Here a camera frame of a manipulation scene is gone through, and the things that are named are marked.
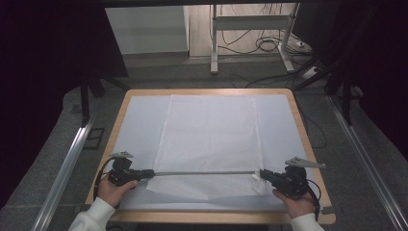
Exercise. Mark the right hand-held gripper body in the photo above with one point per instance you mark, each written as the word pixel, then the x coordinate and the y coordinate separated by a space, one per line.
pixel 292 184

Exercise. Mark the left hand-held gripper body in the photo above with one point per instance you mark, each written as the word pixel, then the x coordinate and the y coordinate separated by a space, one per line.
pixel 123 174

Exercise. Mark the white mesh laundry bag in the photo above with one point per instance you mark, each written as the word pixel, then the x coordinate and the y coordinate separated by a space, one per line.
pixel 208 134

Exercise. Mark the person's left hand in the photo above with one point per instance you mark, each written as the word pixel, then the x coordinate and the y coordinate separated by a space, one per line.
pixel 112 192

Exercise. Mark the person's right hand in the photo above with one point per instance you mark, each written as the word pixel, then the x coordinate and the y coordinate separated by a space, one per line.
pixel 298 205

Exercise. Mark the black floor grille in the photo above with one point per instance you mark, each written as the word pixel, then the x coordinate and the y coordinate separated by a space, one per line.
pixel 94 138

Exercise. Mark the white table mat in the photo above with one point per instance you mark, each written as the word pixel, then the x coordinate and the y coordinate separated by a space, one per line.
pixel 141 122

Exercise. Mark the black metal stand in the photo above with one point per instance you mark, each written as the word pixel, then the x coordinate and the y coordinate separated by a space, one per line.
pixel 85 102
pixel 345 102

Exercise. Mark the white power strip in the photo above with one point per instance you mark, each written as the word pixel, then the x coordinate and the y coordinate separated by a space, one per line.
pixel 310 72

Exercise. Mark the dark curtain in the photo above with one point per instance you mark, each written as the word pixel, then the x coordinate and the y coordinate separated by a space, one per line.
pixel 381 64
pixel 48 80

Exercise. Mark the white cabinet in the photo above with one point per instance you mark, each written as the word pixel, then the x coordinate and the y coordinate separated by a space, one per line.
pixel 146 30

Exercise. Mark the aluminium floor rail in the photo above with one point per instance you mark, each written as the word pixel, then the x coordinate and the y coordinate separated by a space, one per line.
pixel 64 173
pixel 369 166

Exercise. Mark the white metal desk frame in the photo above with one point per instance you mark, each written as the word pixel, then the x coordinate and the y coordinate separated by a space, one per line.
pixel 250 22

